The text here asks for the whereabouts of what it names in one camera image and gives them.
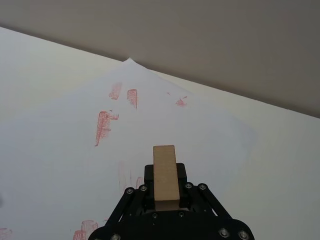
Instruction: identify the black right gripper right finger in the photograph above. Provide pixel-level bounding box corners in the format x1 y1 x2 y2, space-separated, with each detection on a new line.
175 162 235 221

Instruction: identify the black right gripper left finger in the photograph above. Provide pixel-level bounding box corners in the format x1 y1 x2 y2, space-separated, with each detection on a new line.
103 163 156 226

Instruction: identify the tan wooden stamp block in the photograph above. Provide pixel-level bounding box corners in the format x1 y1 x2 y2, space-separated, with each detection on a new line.
152 144 181 213

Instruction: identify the white paper with red marks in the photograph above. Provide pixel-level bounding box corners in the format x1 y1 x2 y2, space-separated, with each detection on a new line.
0 57 259 240

